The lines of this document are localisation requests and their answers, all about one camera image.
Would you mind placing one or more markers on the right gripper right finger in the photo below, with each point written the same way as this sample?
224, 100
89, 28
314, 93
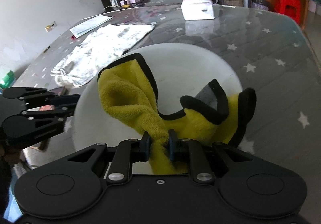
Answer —
192, 154

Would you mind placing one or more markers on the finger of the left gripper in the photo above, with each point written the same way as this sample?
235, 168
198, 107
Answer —
49, 123
37, 97

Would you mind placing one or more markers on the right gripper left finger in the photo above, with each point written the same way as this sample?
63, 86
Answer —
123, 156

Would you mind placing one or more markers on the large white bowl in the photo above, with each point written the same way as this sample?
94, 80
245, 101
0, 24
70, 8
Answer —
178, 69

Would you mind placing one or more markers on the papers on table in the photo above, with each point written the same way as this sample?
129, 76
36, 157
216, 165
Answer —
88, 25

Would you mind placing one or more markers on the white patterned towel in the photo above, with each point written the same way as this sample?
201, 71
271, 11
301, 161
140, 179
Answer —
98, 50

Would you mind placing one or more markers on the white tissue box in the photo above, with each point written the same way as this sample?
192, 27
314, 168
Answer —
197, 10

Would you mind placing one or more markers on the dark waste basket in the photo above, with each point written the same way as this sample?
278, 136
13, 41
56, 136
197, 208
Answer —
260, 4

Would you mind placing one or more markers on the red plastic stool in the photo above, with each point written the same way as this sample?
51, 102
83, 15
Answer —
290, 8

